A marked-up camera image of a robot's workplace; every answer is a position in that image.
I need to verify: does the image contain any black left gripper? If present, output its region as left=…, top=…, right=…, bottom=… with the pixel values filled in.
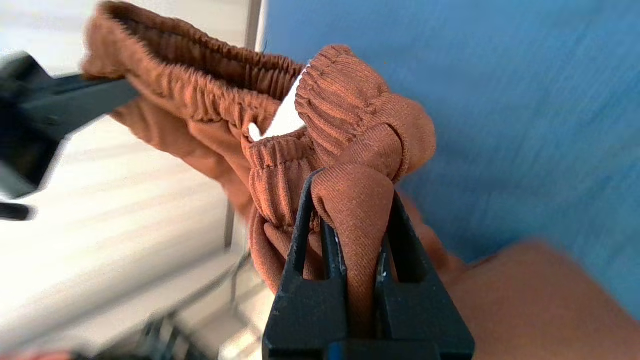
left=0, top=52, right=141, bottom=201

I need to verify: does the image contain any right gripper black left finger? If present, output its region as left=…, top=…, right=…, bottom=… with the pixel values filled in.
left=262, top=169, right=349, bottom=360

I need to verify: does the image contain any blue bed sheet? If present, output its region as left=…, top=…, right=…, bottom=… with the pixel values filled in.
left=260, top=0, right=640, bottom=321

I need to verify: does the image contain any rust brown garment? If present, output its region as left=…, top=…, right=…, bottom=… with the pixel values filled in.
left=80, top=0, right=640, bottom=360

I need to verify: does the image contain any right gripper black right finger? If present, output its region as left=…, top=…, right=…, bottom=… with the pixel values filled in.
left=374, top=191, right=476, bottom=360

